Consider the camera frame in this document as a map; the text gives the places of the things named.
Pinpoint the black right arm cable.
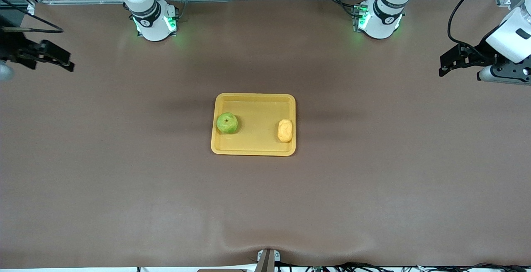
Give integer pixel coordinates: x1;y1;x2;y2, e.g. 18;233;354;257
0;0;64;34

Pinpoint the yellow plastic tray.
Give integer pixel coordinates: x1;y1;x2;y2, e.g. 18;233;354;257
210;93;297;156

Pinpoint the green apple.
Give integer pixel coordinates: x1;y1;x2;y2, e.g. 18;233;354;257
216;112;239;135

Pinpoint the yellow potato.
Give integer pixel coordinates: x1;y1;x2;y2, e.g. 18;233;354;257
277;119;293;143

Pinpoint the brown table mat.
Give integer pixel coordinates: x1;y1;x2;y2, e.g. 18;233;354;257
0;0;531;269

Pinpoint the grey table edge clamp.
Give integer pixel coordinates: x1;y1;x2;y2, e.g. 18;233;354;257
256;248;281;272

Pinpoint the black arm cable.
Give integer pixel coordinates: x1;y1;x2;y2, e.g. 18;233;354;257
447;0;511;52
0;0;64;34

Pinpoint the black cable bundle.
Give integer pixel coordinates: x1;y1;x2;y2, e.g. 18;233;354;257
278;262;531;272

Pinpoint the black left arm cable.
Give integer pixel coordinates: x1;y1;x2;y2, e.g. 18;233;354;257
447;0;511;52

